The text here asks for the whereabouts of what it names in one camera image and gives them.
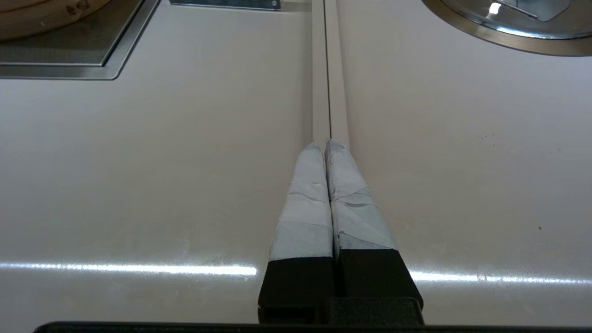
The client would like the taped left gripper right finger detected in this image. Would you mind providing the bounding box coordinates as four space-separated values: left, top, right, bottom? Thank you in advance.
325 139 424 324

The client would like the bamboo steamer stack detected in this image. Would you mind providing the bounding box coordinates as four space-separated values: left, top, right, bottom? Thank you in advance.
0 0 111 42

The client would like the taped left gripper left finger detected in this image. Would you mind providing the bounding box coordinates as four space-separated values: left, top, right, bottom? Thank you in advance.
258 141 334 324

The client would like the steel warming tray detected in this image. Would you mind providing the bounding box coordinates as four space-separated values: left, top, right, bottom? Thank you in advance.
0 0 160 80

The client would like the clear acrylic sign holder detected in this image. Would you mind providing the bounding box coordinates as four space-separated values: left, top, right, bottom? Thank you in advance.
169 0 283 11

